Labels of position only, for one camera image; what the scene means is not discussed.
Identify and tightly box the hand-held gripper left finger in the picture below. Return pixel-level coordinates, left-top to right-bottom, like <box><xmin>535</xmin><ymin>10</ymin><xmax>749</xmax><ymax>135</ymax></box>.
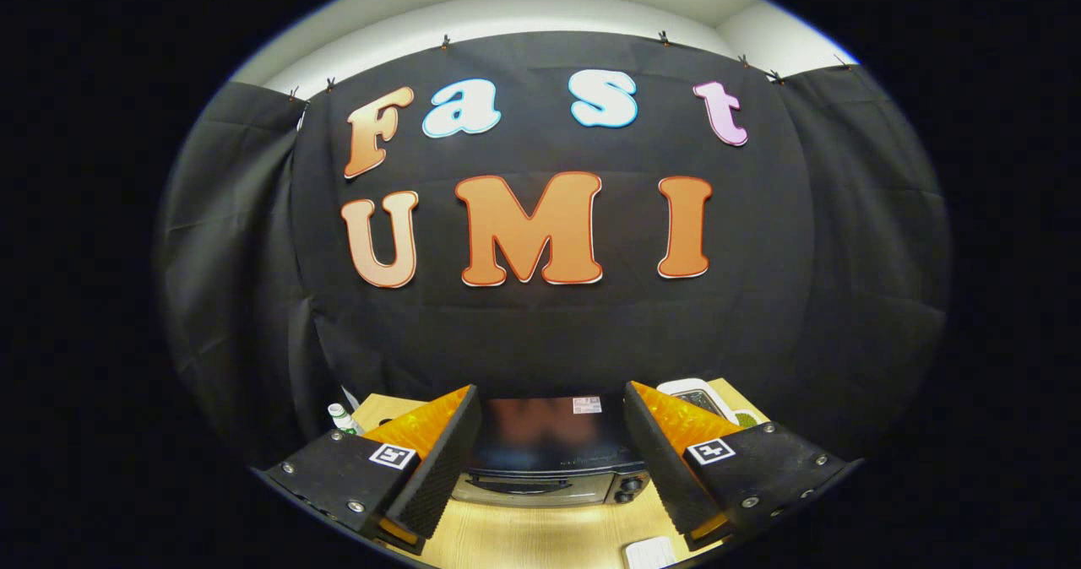
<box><xmin>264</xmin><ymin>384</ymin><xmax>484</xmax><ymax>555</ymax></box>

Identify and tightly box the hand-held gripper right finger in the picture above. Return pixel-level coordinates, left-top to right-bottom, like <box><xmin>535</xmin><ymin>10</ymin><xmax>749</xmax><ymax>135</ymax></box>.
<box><xmin>623</xmin><ymin>380</ymin><xmax>864</xmax><ymax>552</ymax></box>

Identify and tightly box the black toaster oven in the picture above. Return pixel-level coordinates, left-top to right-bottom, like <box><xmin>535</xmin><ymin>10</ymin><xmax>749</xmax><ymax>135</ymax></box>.
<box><xmin>450</xmin><ymin>396</ymin><xmax>651</xmax><ymax>508</ymax></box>

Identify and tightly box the white pop-up toaster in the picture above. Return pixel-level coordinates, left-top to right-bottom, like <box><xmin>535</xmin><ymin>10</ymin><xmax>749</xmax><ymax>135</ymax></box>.
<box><xmin>657</xmin><ymin>377</ymin><xmax>742</xmax><ymax>428</ymax></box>

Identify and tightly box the white ribbed rectangular plate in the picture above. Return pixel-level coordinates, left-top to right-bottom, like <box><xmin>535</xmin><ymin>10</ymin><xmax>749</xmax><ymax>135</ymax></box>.
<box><xmin>622</xmin><ymin>537</ymin><xmax>679</xmax><ymax>569</ymax></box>

